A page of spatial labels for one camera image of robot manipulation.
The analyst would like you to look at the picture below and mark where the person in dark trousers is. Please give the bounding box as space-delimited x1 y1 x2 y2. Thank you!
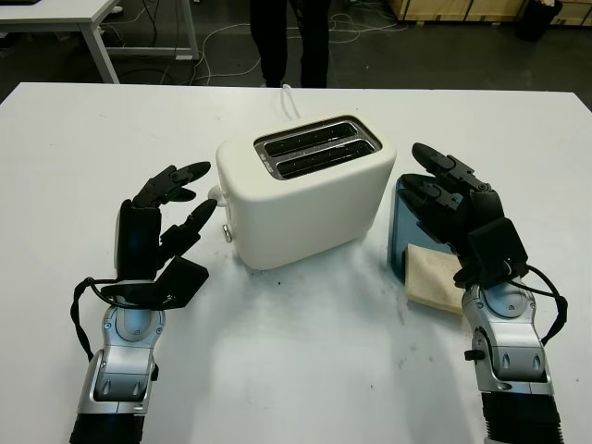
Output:
249 0 332 89

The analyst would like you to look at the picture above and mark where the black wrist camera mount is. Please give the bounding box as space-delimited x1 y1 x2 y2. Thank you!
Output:
465 216 529 290
100 256 209 311

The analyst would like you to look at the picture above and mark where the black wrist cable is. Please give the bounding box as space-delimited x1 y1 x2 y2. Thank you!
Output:
68 276 154 362
503 263 569 348

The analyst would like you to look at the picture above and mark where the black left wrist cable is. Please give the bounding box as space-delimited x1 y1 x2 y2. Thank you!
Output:
68 276 154 362

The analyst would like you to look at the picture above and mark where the white two-slot toaster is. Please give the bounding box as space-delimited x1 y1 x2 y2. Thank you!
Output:
215 113 398 272

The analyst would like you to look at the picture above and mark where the white desk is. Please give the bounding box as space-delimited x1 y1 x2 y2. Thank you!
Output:
0 0 201 85

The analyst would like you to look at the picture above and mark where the wooden crate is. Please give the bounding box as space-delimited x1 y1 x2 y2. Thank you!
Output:
390 0 533 22

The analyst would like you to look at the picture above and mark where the white toaster lever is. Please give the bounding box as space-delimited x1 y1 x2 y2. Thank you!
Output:
206 184 230 208

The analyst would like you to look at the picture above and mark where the white toaster power cord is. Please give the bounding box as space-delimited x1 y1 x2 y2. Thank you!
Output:
279 82 302 119

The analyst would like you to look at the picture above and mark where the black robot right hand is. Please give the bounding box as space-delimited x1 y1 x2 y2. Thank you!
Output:
401 142 510 290

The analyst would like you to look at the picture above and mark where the blue plastic tray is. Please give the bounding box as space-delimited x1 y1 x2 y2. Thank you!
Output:
387 174 463 281

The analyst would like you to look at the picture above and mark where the slice of white bread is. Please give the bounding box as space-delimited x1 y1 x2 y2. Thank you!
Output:
404 243 465 316

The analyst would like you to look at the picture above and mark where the white floor cable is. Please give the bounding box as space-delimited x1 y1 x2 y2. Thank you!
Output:
191 13 408 87

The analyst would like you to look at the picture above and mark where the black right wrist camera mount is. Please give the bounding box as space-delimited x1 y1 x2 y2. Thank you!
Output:
465 216 529 290

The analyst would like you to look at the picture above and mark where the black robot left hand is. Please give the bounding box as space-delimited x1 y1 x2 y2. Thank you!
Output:
113 160 218 283

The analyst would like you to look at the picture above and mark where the black waste bin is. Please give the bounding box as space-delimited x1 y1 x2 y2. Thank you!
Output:
515 0 564 43

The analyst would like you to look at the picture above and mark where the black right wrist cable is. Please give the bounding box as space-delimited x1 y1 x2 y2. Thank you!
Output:
503 263 569 348

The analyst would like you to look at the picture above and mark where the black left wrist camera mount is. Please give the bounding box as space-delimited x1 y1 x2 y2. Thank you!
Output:
100 256 209 311

